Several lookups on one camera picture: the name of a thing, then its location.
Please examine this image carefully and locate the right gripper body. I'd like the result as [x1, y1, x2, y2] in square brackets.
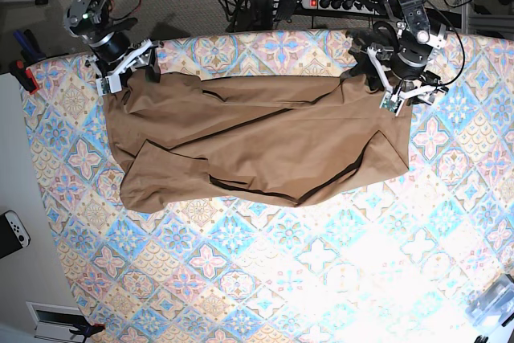
[84, 31, 162, 86]

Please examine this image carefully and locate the black orange clamp bottom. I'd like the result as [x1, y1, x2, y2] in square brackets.
[69, 322, 105, 342]

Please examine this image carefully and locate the white floor vent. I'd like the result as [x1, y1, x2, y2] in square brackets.
[26, 301, 87, 342]

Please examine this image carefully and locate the patterned tablecloth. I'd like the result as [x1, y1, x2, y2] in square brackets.
[22, 35, 513, 342]

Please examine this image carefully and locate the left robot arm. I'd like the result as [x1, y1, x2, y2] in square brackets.
[345, 0, 448, 114]

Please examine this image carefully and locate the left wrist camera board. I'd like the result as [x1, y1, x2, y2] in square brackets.
[380, 92, 405, 116]

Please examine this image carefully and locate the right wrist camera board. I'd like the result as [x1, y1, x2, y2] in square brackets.
[96, 75, 122, 96]

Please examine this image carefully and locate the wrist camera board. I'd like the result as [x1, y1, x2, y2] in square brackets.
[380, 92, 405, 116]
[96, 75, 122, 96]

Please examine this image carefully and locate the game console with white controller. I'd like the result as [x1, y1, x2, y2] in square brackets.
[0, 210, 31, 259]

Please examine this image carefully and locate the blue black clamp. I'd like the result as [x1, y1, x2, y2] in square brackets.
[13, 29, 47, 65]

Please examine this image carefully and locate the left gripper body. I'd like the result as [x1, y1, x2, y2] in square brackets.
[347, 29, 449, 104]

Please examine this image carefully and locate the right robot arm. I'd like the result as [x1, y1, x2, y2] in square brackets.
[63, 0, 161, 96]

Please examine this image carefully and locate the clear plastic box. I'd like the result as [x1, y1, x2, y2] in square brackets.
[465, 274, 513, 335]

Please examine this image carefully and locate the white power strip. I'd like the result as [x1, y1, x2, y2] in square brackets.
[300, 0, 379, 16]

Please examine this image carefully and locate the red black clamp left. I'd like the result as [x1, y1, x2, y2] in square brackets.
[9, 60, 39, 95]

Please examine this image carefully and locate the brown t-shirt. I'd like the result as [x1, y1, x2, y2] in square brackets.
[103, 71, 412, 213]

